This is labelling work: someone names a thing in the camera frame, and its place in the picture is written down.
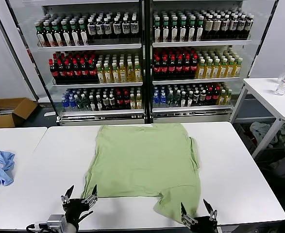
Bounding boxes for cabinet door black frame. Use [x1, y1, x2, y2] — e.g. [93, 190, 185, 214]
[229, 0, 285, 122]
[0, 0, 60, 122]

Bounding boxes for dark bottle beige label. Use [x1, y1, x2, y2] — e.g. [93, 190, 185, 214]
[212, 14, 222, 39]
[204, 15, 213, 39]

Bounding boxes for green cap dark tea bottle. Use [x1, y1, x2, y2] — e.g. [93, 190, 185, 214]
[44, 21, 54, 47]
[162, 16, 171, 43]
[70, 19, 81, 46]
[196, 15, 204, 41]
[36, 21, 46, 47]
[179, 16, 188, 42]
[188, 16, 197, 42]
[170, 16, 179, 43]
[79, 19, 89, 46]
[153, 16, 163, 43]
[52, 20, 63, 47]
[61, 20, 72, 46]

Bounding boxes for dark clad seated person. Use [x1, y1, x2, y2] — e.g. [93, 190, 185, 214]
[256, 151, 285, 185]

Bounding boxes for black mesh crate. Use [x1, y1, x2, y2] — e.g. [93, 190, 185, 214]
[235, 122, 257, 152]

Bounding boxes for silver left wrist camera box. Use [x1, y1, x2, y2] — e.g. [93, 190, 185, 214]
[46, 214, 67, 230]

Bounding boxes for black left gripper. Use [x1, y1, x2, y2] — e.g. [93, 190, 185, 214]
[60, 184, 99, 225]

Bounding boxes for open brown cardboard box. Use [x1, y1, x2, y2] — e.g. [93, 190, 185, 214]
[0, 97, 39, 129]

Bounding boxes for black left wrist camera cable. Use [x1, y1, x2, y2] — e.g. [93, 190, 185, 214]
[25, 222, 48, 231]

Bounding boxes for white beverage display shelf unit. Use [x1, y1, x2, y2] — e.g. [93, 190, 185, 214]
[144, 0, 253, 123]
[36, 0, 148, 126]

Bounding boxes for yellow juice bottle green label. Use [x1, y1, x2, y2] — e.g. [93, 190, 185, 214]
[127, 62, 136, 83]
[197, 59, 206, 79]
[234, 57, 243, 77]
[134, 61, 143, 82]
[119, 62, 128, 83]
[112, 62, 120, 83]
[227, 57, 235, 78]
[212, 58, 220, 78]
[96, 63, 105, 83]
[204, 59, 213, 79]
[104, 62, 113, 83]
[219, 58, 228, 78]

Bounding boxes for white grey clothes pile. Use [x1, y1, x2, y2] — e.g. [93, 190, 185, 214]
[249, 121, 279, 149]

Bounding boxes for light green t-shirt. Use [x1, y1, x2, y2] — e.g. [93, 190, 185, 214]
[80, 123, 202, 225]

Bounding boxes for white side table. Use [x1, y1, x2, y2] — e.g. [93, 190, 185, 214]
[229, 77, 285, 160]

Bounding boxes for dark bottle white blue label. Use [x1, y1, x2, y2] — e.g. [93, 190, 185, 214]
[221, 14, 230, 39]
[87, 18, 96, 39]
[121, 16, 131, 38]
[245, 13, 254, 37]
[237, 13, 246, 38]
[96, 17, 104, 39]
[229, 13, 238, 38]
[113, 17, 122, 39]
[130, 16, 139, 38]
[103, 17, 113, 39]

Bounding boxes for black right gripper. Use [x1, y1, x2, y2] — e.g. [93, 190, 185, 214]
[180, 199, 218, 233]

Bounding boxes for small red cap cola bottle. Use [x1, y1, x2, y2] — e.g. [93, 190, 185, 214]
[122, 91, 130, 110]
[206, 87, 214, 106]
[115, 91, 123, 110]
[212, 86, 220, 106]

